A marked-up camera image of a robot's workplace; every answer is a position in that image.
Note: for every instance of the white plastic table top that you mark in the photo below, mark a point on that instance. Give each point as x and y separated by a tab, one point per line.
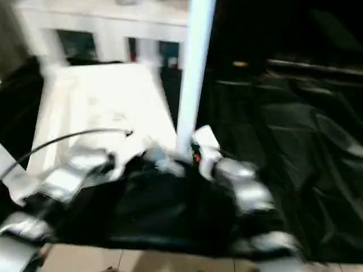
99	93

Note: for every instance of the white plastic table leg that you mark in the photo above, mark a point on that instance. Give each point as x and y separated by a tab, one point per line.
195	56
54	51
11	175
149	54

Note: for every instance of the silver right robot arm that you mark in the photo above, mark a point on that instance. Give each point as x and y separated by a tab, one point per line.
249	192

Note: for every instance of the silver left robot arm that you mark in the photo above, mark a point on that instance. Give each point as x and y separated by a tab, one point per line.
62	178

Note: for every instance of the black work mat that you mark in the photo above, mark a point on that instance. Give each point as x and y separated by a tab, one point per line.
283	127

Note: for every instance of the small yellow label tag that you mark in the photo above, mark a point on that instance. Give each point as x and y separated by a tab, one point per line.
240	64

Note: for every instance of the dark shoe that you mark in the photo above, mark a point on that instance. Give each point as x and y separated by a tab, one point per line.
109	269

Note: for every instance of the red white bottle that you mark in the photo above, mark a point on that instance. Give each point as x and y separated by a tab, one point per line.
131	51

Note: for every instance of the white glass door cabinet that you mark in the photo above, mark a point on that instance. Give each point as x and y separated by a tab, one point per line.
99	17

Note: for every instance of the grey curtain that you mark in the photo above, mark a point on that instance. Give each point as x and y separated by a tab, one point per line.
11	37

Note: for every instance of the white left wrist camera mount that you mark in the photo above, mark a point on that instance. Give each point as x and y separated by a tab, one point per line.
130	147

